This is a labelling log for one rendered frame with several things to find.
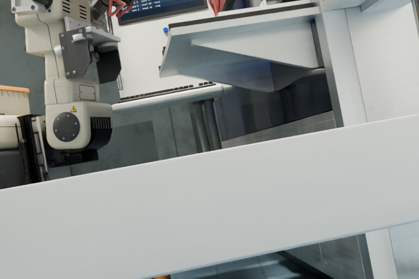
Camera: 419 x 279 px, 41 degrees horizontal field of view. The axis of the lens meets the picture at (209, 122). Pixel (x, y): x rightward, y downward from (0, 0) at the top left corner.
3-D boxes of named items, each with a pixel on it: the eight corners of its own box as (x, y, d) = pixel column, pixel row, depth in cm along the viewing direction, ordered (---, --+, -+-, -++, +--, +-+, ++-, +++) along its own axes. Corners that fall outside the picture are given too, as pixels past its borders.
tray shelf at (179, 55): (280, 58, 220) (280, 53, 220) (348, 9, 150) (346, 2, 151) (159, 78, 213) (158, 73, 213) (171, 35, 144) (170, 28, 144)
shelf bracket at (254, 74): (272, 91, 209) (266, 57, 210) (274, 90, 206) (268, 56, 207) (183, 106, 205) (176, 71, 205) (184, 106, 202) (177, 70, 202)
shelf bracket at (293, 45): (315, 68, 160) (307, 24, 161) (318, 66, 157) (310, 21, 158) (198, 88, 155) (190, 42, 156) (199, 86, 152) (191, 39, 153)
